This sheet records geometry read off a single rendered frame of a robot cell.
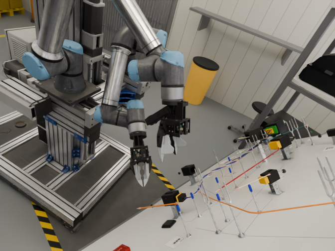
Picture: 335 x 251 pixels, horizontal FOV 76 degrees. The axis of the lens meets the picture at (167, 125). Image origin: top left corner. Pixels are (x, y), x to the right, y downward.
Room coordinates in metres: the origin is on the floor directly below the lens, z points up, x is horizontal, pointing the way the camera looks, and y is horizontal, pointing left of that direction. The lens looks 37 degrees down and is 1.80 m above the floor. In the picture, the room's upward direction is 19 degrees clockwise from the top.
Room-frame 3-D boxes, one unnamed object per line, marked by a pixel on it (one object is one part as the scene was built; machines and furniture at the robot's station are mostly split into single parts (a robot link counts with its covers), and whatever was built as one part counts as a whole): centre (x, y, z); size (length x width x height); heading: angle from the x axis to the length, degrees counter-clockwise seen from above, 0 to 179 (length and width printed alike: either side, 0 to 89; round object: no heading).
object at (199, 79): (3.39, -0.25, 0.35); 0.44 x 0.44 x 0.70
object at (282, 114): (1.37, -0.84, 1.09); 0.35 x 0.33 x 0.07; 143
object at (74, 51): (0.89, 0.55, 1.33); 0.13 x 0.12 x 0.14; 168
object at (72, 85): (0.90, 0.55, 1.21); 0.15 x 0.15 x 0.10
